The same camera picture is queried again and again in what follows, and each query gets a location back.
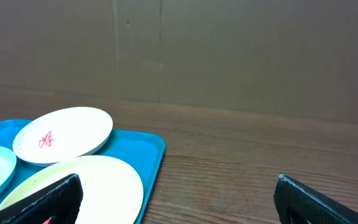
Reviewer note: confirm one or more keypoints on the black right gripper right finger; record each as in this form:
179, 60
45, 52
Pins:
297, 203

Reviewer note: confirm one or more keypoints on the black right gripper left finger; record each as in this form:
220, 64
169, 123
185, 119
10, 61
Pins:
57, 203

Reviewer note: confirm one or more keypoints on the blue plastic tray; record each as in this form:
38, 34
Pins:
143, 151

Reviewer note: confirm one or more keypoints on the yellow-green plate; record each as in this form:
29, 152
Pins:
112, 189

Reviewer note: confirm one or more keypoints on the white plate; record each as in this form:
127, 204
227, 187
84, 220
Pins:
62, 135

